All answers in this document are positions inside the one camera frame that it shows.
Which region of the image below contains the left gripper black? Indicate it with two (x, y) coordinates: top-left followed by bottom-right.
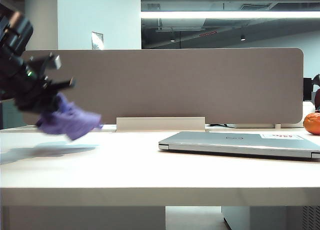
(13, 73), (77, 114)

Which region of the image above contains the purple rag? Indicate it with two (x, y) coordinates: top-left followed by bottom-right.
(35, 92), (104, 142)

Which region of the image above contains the silver Dell laptop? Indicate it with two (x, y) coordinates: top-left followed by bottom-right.
(158, 130), (320, 160)

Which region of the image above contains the brown fabric desk divider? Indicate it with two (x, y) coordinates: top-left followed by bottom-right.
(21, 47), (305, 126)

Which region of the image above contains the white Nice Try sticker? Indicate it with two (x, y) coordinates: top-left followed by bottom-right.
(259, 133), (294, 140)

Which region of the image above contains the black monitor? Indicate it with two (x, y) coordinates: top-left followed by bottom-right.
(302, 77), (314, 102)

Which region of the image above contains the white rounded bag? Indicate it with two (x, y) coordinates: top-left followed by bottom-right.
(302, 101), (316, 116)

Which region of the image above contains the orange tangerine fruit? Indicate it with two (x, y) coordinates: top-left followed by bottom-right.
(302, 109), (320, 136)

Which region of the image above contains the dark red figure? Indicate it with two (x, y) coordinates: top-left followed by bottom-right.
(312, 73), (320, 111)

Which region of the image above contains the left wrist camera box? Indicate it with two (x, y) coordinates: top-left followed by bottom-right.
(24, 52), (62, 79)

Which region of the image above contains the framed wall poster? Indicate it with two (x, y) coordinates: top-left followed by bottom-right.
(91, 30), (105, 51)

